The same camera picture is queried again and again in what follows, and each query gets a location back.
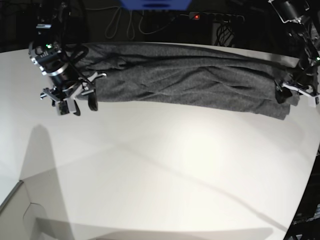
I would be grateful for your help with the black power strip red switch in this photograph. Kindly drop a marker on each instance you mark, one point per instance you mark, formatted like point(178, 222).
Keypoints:
point(216, 17)

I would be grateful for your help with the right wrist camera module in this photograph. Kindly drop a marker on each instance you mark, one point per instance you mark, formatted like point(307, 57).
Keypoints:
point(63, 107)

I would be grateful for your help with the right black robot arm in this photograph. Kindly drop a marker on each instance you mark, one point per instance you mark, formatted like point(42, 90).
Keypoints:
point(57, 61)

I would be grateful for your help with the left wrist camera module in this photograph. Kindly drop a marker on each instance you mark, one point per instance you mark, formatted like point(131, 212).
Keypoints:
point(313, 101)

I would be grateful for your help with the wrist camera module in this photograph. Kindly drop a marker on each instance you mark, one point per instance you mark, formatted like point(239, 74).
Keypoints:
point(63, 107)
point(313, 101)

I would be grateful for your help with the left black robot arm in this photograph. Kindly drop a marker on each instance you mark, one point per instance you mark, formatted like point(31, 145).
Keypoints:
point(303, 80)

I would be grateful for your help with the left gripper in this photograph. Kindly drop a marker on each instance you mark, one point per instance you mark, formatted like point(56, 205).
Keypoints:
point(284, 90)

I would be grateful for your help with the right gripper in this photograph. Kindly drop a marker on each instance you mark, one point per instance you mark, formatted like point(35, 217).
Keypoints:
point(80, 87)

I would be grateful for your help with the blue plastic panel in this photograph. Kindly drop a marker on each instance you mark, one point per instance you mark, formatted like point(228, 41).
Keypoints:
point(179, 5)

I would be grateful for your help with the grey long-sleeve t-shirt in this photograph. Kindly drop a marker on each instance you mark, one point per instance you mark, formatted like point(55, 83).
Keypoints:
point(186, 75)

